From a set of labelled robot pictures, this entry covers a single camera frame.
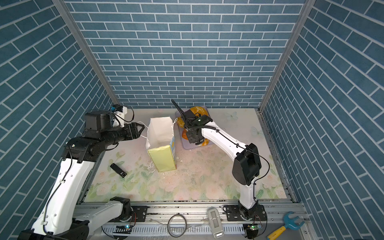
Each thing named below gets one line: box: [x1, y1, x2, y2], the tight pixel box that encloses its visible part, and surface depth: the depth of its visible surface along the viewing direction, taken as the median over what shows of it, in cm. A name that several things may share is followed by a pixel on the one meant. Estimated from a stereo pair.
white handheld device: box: [207, 207, 225, 239], surface depth 70 cm
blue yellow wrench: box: [266, 211, 305, 240], surface depth 71 cm
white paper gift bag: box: [146, 116, 177, 173], surface depth 83 cm
